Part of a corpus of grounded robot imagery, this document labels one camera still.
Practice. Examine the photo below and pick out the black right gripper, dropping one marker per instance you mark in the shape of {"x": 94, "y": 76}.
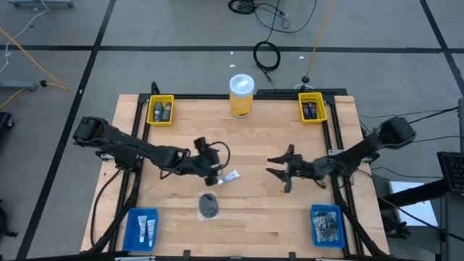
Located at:
{"x": 302, "y": 167}

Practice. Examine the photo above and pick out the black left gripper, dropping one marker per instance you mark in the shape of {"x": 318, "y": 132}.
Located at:
{"x": 203, "y": 165}

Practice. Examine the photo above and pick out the white toothpaste tube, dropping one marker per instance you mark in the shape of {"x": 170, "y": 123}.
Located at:
{"x": 230, "y": 176}
{"x": 142, "y": 228}
{"x": 151, "y": 232}

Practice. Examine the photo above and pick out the clear bag with black items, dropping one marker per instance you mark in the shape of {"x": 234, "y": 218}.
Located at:
{"x": 328, "y": 235}
{"x": 208, "y": 206}
{"x": 326, "y": 220}

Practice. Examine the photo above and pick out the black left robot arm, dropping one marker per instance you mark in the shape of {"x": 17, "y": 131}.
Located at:
{"x": 127, "y": 146}

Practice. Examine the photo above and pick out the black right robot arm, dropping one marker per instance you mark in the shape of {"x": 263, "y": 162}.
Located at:
{"x": 362, "y": 152}

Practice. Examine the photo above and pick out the yellow plastic basket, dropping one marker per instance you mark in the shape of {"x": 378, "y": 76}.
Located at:
{"x": 322, "y": 108}
{"x": 150, "y": 110}

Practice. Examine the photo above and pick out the yellow and white bottle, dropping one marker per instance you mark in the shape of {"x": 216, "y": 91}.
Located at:
{"x": 241, "y": 98}

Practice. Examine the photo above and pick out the blue plastic bin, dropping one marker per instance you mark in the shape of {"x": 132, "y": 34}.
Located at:
{"x": 342, "y": 228}
{"x": 130, "y": 232}

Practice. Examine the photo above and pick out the white box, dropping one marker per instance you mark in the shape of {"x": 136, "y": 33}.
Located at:
{"x": 417, "y": 210}

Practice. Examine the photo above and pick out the black keypad device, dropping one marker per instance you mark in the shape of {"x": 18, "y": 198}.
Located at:
{"x": 453, "y": 170}

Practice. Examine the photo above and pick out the grey floor bar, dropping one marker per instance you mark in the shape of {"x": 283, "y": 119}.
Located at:
{"x": 40, "y": 3}
{"x": 18, "y": 85}

